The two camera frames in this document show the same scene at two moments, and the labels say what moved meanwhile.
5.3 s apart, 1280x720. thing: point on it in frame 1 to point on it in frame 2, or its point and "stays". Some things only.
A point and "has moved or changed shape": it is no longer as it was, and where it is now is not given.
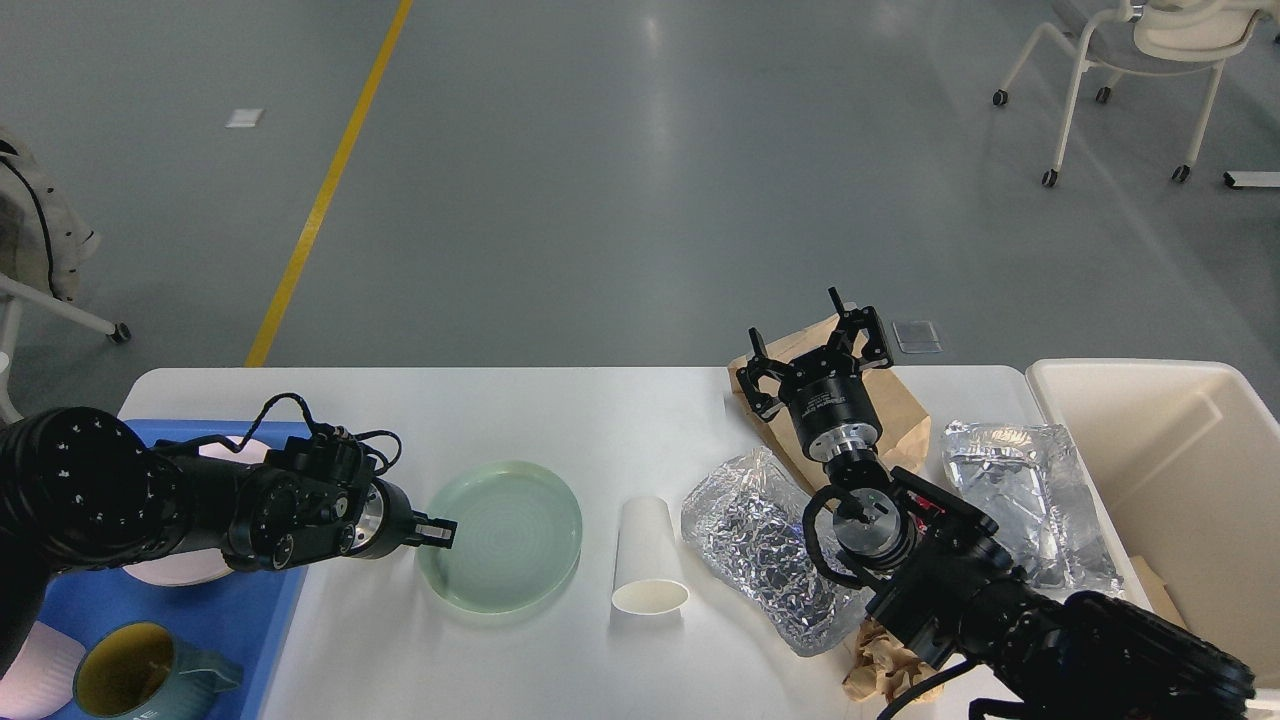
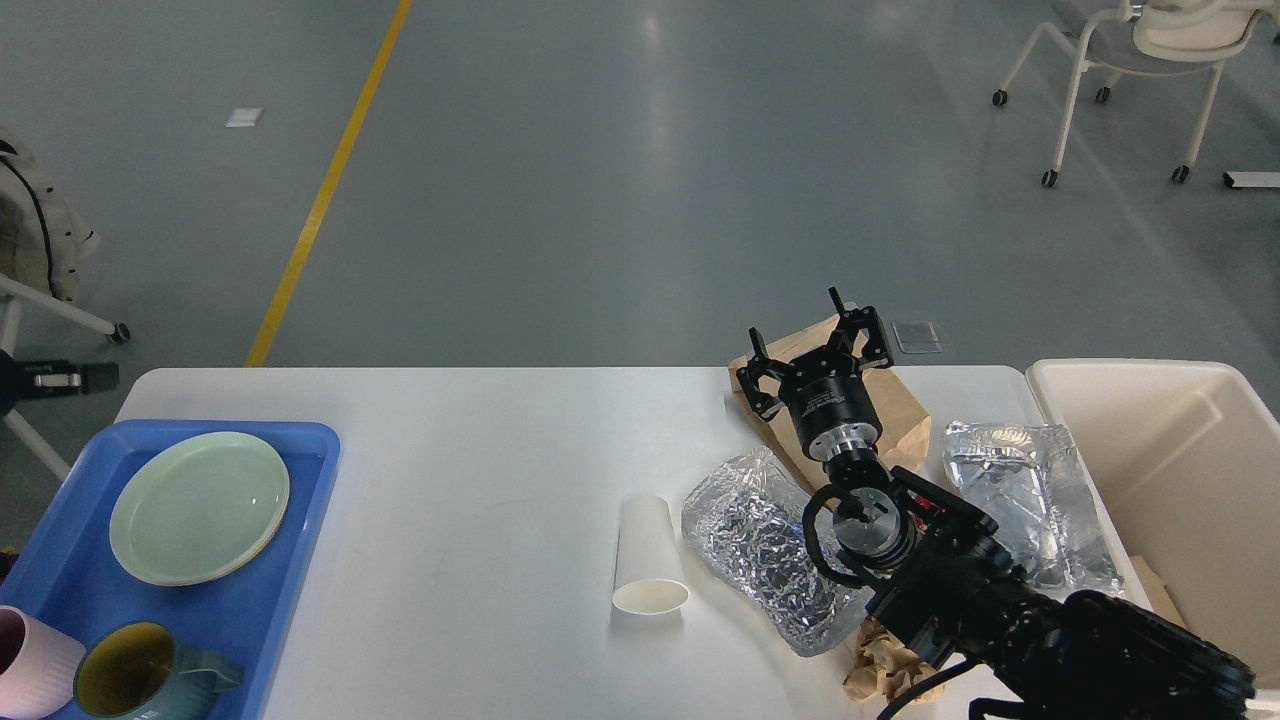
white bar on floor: [1252, 178] stays
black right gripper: [825, 392] stays
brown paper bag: [905, 431] stays
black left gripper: [388, 521] to [19, 379]
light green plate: [519, 536] has moved or changed shape
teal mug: [137, 671] stays
